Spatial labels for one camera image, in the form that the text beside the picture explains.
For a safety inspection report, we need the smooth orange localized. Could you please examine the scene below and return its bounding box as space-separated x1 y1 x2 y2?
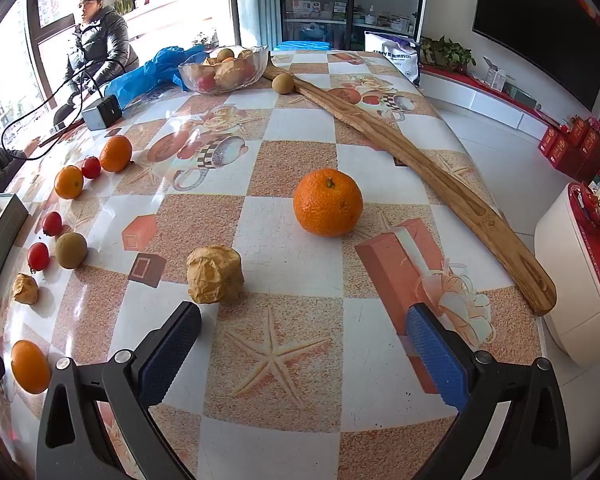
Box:
54 165 85 200
11 340 52 395

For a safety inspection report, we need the black wall television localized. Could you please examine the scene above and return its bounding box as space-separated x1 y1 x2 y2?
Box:
472 0 600 111

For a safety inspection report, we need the white carton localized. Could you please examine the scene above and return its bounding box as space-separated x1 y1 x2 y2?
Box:
482 57 508 91

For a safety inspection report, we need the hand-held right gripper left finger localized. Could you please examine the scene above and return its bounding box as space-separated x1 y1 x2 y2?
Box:
36 301 202 480

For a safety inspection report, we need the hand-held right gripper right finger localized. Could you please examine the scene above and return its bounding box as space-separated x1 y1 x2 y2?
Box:
406 302 572 480

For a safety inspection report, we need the white printed bag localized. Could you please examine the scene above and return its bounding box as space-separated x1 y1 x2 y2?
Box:
364 31 422 86

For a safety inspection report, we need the blue plastic bag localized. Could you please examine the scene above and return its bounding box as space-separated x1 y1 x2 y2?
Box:
104 45 211 110

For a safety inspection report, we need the large wrinkled walnut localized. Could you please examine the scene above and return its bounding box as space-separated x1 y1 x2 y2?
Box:
186 245 245 305

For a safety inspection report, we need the phone in red case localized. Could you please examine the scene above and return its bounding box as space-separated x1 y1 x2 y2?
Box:
37 120 86 148

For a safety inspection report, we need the black cable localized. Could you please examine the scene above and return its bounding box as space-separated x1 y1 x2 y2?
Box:
2 59 127 161

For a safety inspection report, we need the white round cabinet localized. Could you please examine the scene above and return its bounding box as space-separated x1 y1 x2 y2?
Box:
534 182 600 366

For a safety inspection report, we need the shallow white box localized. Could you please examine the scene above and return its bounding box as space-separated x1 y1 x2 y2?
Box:
0 192 30 331

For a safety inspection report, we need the small bumpy orange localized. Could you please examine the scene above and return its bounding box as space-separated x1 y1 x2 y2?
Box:
99 135 133 173

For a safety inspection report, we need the glass bowl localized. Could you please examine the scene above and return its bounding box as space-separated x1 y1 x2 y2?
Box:
178 45 270 95

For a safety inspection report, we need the large bumpy orange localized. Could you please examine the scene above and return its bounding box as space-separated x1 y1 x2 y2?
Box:
293 169 364 238

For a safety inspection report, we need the grey blue curtain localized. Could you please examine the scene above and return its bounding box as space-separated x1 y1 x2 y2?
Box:
235 0 283 48

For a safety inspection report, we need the small wrinkled walnut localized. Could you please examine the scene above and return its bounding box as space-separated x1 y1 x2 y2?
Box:
12 273 39 306

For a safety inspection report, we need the grey power adapter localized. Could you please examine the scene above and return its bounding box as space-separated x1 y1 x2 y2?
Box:
82 94 123 131

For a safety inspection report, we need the red gift box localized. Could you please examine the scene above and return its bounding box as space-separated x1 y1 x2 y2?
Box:
537 127 572 170
567 116 590 147
580 127 600 162

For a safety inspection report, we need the printed checkered tablecloth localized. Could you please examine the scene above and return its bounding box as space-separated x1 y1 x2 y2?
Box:
0 50 556 480

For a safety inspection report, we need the long wooden board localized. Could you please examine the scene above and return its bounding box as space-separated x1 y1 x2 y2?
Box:
262 55 557 317

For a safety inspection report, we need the white television stand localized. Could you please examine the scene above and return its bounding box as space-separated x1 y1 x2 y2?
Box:
420 67 551 141

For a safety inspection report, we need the green potted plant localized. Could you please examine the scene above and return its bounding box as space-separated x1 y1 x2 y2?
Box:
420 36 477 73

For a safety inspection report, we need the blue plastic crate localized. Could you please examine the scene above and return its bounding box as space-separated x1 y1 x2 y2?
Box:
272 39 331 53

